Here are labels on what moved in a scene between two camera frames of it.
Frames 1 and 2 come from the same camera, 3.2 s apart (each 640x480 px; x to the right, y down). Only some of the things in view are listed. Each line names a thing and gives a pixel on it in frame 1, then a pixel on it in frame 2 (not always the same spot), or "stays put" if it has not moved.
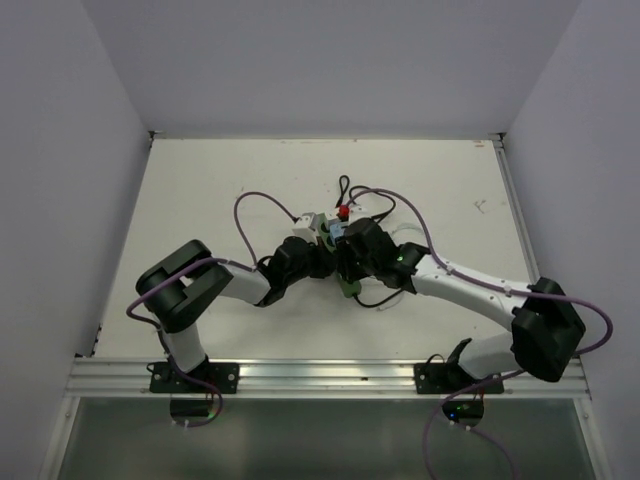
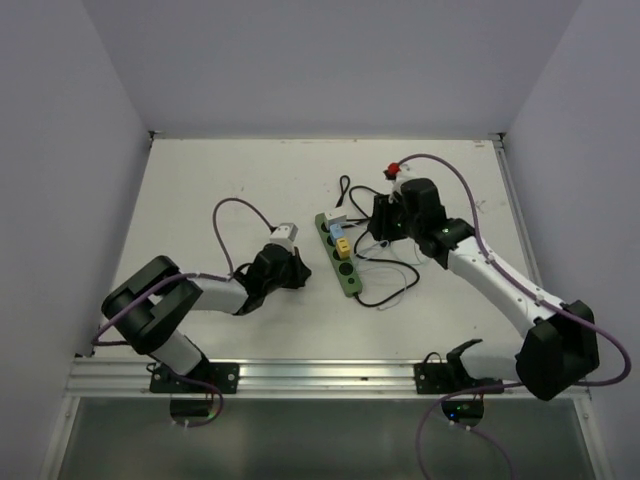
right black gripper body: [354, 268] → [404, 225]
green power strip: [348, 289] stays put
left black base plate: [164, 380] stays put
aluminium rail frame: [93, 377] stays put
